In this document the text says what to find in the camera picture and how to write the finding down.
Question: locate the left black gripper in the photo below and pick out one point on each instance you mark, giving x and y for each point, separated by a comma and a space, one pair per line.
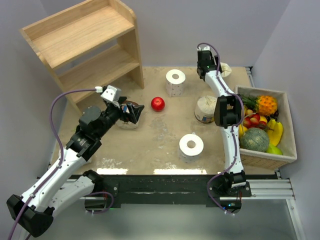
135, 111

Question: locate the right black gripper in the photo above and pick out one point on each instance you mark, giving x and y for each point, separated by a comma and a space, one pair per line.
212, 60

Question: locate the paper roll plain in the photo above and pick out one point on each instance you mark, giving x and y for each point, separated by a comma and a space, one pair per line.
225, 70

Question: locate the paper roll cartoon label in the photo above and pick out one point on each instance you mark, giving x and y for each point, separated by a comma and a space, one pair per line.
205, 108

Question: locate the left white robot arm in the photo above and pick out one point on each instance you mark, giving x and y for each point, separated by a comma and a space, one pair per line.
37, 207

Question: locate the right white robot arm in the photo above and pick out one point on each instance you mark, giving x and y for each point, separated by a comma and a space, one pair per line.
228, 115

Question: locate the wooden three-tier shelf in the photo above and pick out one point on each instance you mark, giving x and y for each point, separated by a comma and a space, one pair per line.
90, 44

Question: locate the red apple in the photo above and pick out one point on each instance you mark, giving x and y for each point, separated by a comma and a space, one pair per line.
157, 104

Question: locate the floral paper towel roll back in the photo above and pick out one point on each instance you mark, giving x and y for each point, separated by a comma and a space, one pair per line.
175, 82

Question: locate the white paper towel roll front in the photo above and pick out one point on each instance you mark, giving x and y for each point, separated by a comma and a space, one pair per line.
190, 148

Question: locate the pineapple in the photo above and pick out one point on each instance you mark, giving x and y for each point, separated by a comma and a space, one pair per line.
264, 105

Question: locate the red cherries cluster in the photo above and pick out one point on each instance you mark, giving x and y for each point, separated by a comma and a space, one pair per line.
255, 121

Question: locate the yellow lemon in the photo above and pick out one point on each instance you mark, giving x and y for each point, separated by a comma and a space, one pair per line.
242, 130

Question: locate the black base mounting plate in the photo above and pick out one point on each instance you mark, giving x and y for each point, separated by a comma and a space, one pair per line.
196, 189

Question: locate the green melon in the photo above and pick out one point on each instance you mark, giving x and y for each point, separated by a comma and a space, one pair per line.
255, 139

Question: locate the yellow bananas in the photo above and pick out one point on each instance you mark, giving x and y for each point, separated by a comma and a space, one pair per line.
275, 131

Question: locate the green pear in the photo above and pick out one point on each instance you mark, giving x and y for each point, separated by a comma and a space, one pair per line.
274, 150

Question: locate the wicker basket with liner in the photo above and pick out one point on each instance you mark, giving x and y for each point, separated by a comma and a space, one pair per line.
287, 143

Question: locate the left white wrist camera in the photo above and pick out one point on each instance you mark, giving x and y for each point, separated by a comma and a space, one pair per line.
109, 93

